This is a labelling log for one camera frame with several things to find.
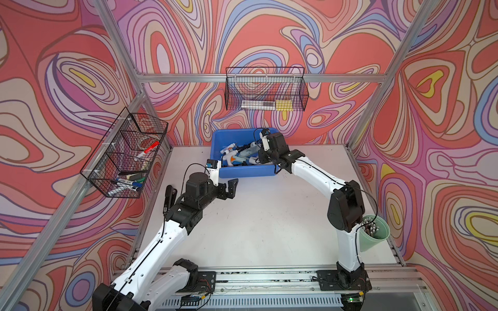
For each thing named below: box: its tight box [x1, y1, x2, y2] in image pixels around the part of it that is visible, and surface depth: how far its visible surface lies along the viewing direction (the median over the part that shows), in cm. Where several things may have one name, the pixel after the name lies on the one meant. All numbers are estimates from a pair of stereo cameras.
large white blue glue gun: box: [219, 142, 238, 166], surface depth 111 cm
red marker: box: [136, 140, 161, 159], surface depth 79 cm
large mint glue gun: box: [230, 141, 261, 165], surface depth 112 cm
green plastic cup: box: [359, 214, 391, 253], surface depth 72 cm
